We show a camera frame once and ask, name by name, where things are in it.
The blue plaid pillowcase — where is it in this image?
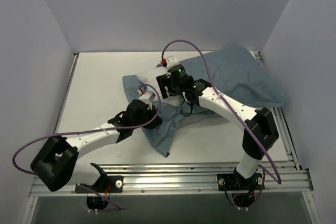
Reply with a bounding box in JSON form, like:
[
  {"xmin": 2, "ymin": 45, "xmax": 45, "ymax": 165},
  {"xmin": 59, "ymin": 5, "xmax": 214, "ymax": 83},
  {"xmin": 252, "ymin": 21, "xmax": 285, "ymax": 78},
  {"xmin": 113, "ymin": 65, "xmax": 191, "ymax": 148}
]
[{"xmin": 122, "ymin": 46, "xmax": 286, "ymax": 156}]

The white pillow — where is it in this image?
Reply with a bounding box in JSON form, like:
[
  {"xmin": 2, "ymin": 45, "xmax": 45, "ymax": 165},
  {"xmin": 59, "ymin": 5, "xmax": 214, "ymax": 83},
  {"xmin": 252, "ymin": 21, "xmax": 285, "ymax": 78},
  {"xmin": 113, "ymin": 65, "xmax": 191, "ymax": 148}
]
[{"xmin": 137, "ymin": 67, "xmax": 223, "ymax": 128}]

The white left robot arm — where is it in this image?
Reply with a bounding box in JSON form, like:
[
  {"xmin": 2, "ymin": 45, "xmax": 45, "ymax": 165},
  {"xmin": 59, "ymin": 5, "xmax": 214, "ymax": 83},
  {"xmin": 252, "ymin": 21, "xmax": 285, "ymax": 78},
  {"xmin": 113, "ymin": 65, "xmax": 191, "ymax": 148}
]
[{"xmin": 30, "ymin": 92, "xmax": 162, "ymax": 192}]

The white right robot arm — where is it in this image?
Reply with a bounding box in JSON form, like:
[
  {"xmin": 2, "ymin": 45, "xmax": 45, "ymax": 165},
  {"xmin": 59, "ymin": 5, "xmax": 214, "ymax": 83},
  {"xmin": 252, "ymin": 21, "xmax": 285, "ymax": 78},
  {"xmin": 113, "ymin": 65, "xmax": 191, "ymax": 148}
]
[{"xmin": 156, "ymin": 64, "xmax": 279, "ymax": 189}]

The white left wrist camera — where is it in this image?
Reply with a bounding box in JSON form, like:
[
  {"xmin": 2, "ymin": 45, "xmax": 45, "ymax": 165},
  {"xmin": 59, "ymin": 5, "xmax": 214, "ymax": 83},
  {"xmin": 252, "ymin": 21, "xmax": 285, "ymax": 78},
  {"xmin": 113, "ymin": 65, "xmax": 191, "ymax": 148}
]
[{"xmin": 138, "ymin": 89, "xmax": 155, "ymax": 110}]

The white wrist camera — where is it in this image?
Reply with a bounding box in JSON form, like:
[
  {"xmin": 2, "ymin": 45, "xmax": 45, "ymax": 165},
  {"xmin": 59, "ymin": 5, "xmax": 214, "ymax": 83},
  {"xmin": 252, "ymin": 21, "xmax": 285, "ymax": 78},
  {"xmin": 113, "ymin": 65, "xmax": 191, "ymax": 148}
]
[
  {"xmin": 138, "ymin": 89, "xmax": 155, "ymax": 110},
  {"xmin": 161, "ymin": 56, "xmax": 180, "ymax": 70}
]

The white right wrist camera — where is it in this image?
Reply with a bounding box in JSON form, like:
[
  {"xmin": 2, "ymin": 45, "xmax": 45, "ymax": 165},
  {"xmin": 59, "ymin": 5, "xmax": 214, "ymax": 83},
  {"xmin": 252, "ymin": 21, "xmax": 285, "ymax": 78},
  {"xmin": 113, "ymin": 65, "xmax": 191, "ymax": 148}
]
[{"xmin": 161, "ymin": 56, "xmax": 180, "ymax": 70}]

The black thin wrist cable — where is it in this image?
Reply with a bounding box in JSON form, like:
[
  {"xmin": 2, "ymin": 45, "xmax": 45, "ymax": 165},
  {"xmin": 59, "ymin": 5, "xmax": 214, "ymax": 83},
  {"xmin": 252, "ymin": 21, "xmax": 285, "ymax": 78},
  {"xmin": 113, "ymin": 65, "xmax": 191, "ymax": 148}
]
[{"xmin": 180, "ymin": 94, "xmax": 196, "ymax": 117}]

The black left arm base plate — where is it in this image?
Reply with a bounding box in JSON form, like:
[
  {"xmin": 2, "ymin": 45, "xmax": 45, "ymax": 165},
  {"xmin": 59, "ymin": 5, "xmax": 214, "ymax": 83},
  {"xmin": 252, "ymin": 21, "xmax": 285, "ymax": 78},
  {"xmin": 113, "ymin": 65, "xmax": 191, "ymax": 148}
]
[{"xmin": 86, "ymin": 175, "xmax": 124, "ymax": 193}]

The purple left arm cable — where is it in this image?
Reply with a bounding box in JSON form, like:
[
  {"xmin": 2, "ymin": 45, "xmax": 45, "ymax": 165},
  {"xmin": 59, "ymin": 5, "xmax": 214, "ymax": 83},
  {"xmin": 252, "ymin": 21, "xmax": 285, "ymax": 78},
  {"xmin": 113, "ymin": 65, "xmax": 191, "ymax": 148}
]
[{"xmin": 12, "ymin": 83, "xmax": 161, "ymax": 211}]

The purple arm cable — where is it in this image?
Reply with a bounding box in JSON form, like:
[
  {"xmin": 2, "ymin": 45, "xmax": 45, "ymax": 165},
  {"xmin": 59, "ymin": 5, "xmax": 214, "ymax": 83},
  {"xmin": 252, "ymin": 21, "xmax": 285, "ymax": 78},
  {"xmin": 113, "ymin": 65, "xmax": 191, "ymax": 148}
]
[
  {"xmin": 12, "ymin": 83, "xmax": 161, "ymax": 211},
  {"xmin": 161, "ymin": 40, "xmax": 282, "ymax": 185}
]

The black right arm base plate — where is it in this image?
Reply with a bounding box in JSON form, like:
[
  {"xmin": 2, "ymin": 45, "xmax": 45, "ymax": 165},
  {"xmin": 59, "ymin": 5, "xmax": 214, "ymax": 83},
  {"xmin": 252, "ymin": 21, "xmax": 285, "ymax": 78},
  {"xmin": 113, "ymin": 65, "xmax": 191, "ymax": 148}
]
[{"xmin": 216, "ymin": 173, "xmax": 265, "ymax": 191}]

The aluminium right side rail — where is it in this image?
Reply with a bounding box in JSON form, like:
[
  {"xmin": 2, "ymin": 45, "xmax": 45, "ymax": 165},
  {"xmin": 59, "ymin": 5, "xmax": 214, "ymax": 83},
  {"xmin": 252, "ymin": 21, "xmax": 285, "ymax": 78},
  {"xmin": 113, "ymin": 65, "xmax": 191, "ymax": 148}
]
[{"xmin": 254, "ymin": 50, "xmax": 302, "ymax": 169}]

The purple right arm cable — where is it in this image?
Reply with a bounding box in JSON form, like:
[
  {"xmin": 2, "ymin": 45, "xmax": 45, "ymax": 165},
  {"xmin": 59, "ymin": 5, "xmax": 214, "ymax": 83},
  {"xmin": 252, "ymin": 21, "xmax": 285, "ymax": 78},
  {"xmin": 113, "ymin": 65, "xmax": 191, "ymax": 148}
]
[{"xmin": 161, "ymin": 40, "xmax": 282, "ymax": 185}]

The aluminium front rail frame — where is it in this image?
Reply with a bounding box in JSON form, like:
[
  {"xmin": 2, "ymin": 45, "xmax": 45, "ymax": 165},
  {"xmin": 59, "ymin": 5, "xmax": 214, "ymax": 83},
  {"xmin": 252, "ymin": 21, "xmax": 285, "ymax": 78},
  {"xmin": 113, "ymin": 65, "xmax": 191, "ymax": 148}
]
[{"xmin": 23, "ymin": 162, "xmax": 321, "ymax": 223}]

